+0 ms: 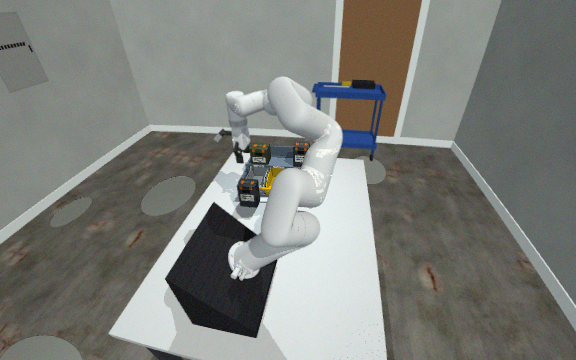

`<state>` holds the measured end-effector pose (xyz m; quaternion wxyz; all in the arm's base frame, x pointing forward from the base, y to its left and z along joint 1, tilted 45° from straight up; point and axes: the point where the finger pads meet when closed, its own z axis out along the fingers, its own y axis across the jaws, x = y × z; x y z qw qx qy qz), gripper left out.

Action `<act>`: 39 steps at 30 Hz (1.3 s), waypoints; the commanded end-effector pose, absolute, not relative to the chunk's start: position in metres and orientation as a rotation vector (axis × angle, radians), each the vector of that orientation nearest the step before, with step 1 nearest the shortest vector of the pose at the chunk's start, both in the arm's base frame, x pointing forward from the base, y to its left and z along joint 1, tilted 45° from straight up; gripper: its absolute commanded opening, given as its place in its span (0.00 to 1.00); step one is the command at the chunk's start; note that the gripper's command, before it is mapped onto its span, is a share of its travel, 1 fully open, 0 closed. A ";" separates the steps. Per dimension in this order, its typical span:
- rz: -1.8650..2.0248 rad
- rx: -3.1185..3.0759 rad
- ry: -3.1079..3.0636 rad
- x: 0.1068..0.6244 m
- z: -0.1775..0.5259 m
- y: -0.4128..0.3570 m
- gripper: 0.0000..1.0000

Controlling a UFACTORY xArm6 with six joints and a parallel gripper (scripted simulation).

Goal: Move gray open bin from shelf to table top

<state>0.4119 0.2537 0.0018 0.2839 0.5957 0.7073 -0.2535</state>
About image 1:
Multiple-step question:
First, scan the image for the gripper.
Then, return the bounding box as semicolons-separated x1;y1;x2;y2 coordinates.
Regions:
230;124;250;164

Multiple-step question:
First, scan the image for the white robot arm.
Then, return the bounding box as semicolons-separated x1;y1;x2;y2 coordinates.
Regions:
225;77;343;280

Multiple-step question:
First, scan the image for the yellow open bin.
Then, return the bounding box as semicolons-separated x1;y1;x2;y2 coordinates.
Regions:
266;168;284;195

